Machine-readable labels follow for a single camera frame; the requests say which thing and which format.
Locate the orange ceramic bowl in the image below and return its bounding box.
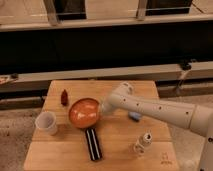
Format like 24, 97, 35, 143
69, 98, 100, 129

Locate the small white bottle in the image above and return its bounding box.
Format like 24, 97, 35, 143
133, 132, 152, 155

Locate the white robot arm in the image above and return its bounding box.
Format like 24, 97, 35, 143
100, 82, 213, 171

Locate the blue sponge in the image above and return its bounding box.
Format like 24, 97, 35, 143
128, 112, 142, 122

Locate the black clamp on rail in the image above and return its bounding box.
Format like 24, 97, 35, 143
180, 59, 197, 71

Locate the wooden table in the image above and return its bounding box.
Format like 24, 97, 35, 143
24, 80, 179, 171

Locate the dark red small object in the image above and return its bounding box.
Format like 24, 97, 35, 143
61, 89, 68, 106

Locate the white plastic cup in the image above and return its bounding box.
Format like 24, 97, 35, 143
35, 111, 58, 135

